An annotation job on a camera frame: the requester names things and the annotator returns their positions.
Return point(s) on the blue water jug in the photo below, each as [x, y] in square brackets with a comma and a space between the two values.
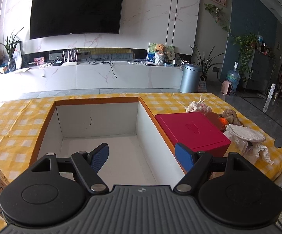
[233, 76]

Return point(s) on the white wifi router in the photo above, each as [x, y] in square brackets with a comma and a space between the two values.
[70, 58]

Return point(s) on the dark cabinet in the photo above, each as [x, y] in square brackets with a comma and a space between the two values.
[260, 73]

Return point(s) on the potted plant in vase left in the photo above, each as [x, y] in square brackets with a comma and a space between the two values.
[10, 44]

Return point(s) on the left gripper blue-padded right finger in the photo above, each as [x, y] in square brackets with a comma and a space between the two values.
[197, 166]

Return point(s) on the woven basket bag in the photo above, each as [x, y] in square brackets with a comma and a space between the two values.
[202, 86]

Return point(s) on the brown teddy bear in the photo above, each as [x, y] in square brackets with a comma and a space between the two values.
[159, 55]

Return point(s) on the pink small heater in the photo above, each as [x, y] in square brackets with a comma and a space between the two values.
[227, 87]

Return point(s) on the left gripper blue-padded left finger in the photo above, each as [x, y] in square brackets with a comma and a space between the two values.
[87, 166]

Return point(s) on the black curved television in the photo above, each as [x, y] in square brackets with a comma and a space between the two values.
[63, 17]

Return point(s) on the large open cardboard box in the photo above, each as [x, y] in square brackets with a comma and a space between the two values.
[139, 151]

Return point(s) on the red square storage box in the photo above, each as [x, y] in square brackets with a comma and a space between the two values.
[195, 131]

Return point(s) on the grey metal trash can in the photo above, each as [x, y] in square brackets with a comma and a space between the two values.
[190, 78]

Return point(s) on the potted long-leaf plant right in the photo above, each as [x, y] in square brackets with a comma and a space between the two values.
[204, 60]

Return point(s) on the white marble TV console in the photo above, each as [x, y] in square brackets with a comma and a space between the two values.
[87, 76]

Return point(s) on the brown knotted plush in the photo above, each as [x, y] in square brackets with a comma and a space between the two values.
[231, 116]

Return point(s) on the white cloth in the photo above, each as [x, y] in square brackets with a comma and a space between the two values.
[253, 151]

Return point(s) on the orange plush toy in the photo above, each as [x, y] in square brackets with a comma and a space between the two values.
[224, 122]

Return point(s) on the white round cushion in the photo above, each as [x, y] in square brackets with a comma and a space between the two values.
[241, 136]

